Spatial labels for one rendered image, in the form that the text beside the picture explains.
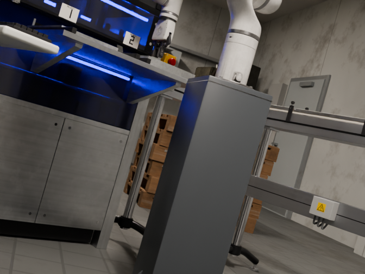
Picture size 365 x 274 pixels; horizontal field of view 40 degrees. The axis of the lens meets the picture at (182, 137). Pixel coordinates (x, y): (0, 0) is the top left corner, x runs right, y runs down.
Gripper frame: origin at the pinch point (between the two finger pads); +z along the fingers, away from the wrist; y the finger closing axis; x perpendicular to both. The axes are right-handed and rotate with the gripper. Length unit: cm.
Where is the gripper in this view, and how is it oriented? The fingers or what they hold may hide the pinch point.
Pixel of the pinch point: (158, 53)
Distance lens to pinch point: 229.8
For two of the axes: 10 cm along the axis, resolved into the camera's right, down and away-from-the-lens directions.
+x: 7.4, 2.2, 6.4
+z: -2.7, 9.6, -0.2
